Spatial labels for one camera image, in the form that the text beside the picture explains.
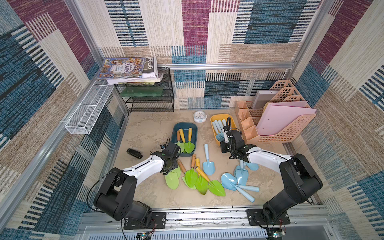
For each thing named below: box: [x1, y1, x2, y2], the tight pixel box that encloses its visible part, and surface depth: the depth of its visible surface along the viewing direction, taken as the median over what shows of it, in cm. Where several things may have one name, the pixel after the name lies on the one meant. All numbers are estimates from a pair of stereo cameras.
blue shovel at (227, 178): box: [220, 172, 260, 192], surface depth 85 cm
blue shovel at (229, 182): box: [220, 175, 256, 203], surface depth 85 cm
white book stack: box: [106, 56, 164, 85], surface depth 83 cm
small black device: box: [126, 148, 143, 160], surface depth 98 cm
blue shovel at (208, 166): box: [202, 144, 215, 176], surface depth 93 cm
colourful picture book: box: [96, 57, 146, 79], surface depth 83 cm
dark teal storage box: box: [171, 122, 198, 157], surface depth 104 cm
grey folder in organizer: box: [251, 89, 279, 109], surface depth 104 cm
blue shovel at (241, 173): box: [234, 159, 249, 185], surface depth 88 cm
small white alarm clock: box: [193, 110, 208, 123], surface depth 117 cm
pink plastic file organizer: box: [235, 79, 316, 145], surface depth 98 cm
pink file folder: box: [256, 101, 317, 136], surface depth 88 cm
